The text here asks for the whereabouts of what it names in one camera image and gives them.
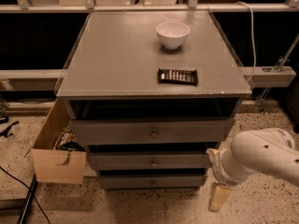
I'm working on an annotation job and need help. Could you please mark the metal railing frame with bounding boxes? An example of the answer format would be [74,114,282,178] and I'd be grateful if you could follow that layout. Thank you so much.
[0,0,299,91]

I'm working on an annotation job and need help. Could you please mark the grey bottom drawer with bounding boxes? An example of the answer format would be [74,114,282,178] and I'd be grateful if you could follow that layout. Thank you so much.
[99,175,207,189]

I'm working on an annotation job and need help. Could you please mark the grey top drawer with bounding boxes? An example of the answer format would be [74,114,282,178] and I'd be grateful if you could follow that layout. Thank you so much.
[70,118,235,145]

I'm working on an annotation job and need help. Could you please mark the dark snack bar wrapper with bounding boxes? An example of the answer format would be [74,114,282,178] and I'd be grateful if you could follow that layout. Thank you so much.
[158,68,198,86]

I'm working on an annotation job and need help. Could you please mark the white bowl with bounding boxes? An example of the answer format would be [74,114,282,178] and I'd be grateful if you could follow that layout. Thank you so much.
[156,21,190,49]

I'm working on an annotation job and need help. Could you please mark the snack bags in box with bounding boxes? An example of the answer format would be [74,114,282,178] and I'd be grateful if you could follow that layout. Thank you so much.
[54,126,85,152]

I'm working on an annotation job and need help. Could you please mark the black clamp tool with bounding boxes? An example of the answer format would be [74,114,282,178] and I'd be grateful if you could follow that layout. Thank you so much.
[0,121,19,138]

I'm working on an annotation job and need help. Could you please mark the black floor bar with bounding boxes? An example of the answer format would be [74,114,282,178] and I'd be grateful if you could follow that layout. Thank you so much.
[17,175,37,224]

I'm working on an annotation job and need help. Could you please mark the white hanging cable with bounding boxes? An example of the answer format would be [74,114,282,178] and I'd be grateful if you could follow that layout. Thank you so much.
[235,1,258,84]

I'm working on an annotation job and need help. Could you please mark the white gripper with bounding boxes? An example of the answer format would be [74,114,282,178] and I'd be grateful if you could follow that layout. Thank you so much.
[206,148,247,212]

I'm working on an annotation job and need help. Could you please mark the cardboard box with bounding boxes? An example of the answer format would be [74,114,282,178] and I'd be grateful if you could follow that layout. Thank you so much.
[31,100,86,184]

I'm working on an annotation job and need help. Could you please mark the grey drawer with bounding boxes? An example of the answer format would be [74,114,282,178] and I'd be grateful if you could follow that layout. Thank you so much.
[70,118,235,145]
[89,151,211,171]
[99,175,207,189]

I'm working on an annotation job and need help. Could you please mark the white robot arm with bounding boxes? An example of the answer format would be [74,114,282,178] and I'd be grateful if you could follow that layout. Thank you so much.
[206,128,299,212]

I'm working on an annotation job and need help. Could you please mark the grey drawer cabinet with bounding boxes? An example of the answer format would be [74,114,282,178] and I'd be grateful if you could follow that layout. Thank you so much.
[57,10,251,178]

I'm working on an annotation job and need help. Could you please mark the black floor cable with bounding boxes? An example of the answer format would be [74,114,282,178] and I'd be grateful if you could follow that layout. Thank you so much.
[0,165,51,224]

